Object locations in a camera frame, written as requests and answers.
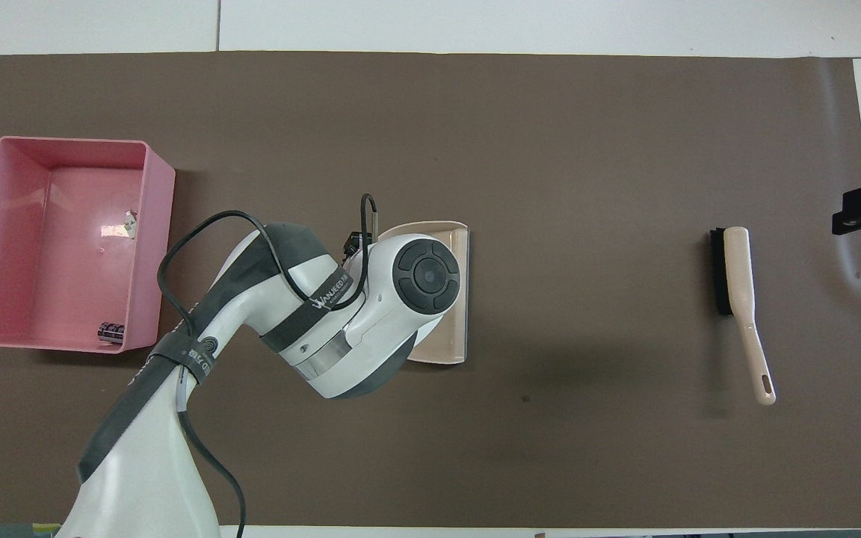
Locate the beige plastic dustpan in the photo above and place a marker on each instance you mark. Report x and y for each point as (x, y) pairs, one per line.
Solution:
(451, 329)

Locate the small dark e-waste piece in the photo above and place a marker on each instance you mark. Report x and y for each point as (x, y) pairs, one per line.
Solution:
(110, 332)

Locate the beige brush with black bristles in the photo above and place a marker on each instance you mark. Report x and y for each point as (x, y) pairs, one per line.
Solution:
(741, 284)

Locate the pink plastic bin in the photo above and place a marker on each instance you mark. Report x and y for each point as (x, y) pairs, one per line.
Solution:
(64, 246)

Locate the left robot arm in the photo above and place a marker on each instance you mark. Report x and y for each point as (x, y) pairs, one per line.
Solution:
(176, 463)

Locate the small white e-waste piece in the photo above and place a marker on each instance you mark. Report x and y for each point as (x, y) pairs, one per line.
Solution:
(130, 224)

